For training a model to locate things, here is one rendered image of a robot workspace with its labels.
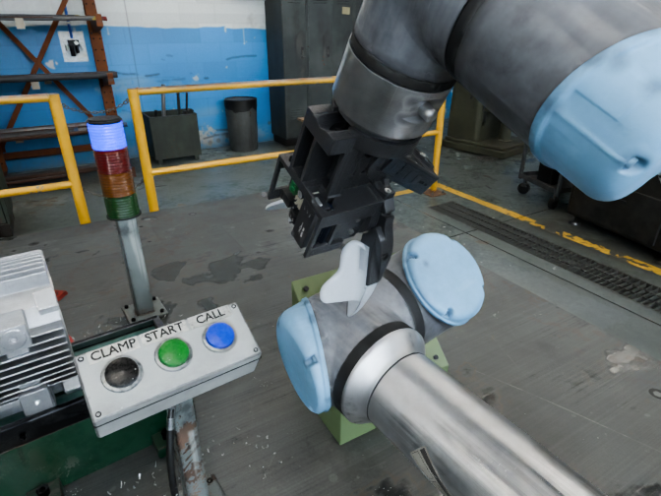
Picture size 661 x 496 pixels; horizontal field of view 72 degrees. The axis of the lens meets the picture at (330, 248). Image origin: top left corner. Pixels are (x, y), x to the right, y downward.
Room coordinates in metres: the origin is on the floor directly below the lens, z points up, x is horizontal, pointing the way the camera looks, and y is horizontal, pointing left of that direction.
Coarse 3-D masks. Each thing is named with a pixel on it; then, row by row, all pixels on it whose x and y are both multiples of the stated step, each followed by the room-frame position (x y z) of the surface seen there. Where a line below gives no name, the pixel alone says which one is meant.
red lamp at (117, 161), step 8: (96, 152) 0.82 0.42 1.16; (104, 152) 0.81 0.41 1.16; (112, 152) 0.82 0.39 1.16; (120, 152) 0.83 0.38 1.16; (128, 152) 0.85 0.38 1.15; (96, 160) 0.82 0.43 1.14; (104, 160) 0.81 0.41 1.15; (112, 160) 0.82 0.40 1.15; (120, 160) 0.82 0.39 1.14; (128, 160) 0.84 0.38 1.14; (96, 168) 0.83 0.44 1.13; (104, 168) 0.81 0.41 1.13; (112, 168) 0.81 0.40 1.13; (120, 168) 0.82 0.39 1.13; (128, 168) 0.84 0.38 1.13
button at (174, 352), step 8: (168, 344) 0.37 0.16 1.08; (176, 344) 0.37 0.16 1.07; (184, 344) 0.38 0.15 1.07; (160, 352) 0.36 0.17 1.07; (168, 352) 0.37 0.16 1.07; (176, 352) 0.37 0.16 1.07; (184, 352) 0.37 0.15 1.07; (160, 360) 0.36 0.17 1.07; (168, 360) 0.36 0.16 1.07; (176, 360) 0.36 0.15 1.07; (184, 360) 0.36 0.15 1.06
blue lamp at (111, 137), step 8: (88, 128) 0.82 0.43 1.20; (96, 128) 0.81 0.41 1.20; (104, 128) 0.82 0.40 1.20; (112, 128) 0.82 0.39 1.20; (120, 128) 0.84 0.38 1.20; (96, 136) 0.81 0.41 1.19; (104, 136) 0.81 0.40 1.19; (112, 136) 0.82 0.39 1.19; (120, 136) 0.83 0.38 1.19; (96, 144) 0.81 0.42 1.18; (104, 144) 0.81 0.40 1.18; (112, 144) 0.82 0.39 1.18; (120, 144) 0.83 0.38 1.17
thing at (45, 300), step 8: (48, 288) 0.46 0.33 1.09; (32, 296) 0.45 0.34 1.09; (40, 296) 0.45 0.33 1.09; (48, 296) 0.45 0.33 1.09; (40, 304) 0.44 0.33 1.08; (48, 304) 0.44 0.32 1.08; (56, 304) 0.45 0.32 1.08; (40, 312) 0.44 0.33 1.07; (48, 312) 0.45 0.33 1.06; (64, 384) 0.44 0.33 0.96; (72, 384) 0.44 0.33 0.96; (72, 392) 0.45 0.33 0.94
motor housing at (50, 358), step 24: (0, 264) 0.48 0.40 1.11; (24, 264) 0.49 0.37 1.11; (0, 288) 0.45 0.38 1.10; (24, 288) 0.46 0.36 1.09; (0, 312) 0.43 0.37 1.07; (24, 312) 0.44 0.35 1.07; (48, 336) 0.43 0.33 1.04; (0, 360) 0.40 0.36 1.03; (24, 360) 0.41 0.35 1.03; (48, 360) 0.42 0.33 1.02; (72, 360) 0.43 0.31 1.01; (0, 384) 0.39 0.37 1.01; (24, 384) 0.40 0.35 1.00; (48, 384) 0.42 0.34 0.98; (0, 408) 0.39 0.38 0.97
